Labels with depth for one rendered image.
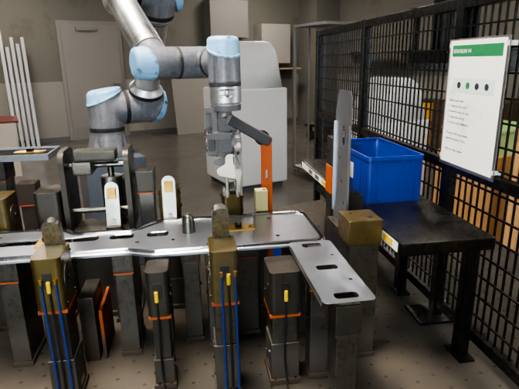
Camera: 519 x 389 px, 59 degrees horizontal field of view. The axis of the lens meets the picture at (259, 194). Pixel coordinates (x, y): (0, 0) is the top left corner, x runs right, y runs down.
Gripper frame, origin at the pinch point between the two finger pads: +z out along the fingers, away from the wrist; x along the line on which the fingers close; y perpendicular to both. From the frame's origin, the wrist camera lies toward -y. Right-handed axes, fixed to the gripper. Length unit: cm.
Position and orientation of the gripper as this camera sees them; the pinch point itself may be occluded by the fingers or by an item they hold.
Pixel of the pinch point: (238, 185)
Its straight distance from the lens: 114.8
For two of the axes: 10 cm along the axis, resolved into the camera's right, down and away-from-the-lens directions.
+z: 0.2, 9.6, 2.8
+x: 1.6, 2.7, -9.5
